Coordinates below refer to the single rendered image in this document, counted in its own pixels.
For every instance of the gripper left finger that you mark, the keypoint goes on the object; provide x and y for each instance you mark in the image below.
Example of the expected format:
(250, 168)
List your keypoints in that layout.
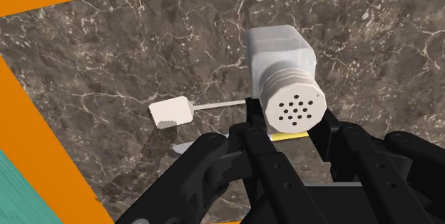
(264, 167)

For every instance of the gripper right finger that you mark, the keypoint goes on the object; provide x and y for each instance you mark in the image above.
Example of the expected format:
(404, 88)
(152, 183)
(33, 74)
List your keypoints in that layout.
(365, 160)

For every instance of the white salt shaker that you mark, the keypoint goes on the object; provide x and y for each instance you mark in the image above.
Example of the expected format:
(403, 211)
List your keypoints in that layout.
(278, 56)

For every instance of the white utensil with block head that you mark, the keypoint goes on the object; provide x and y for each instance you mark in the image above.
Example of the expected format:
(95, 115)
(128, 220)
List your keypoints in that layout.
(170, 112)

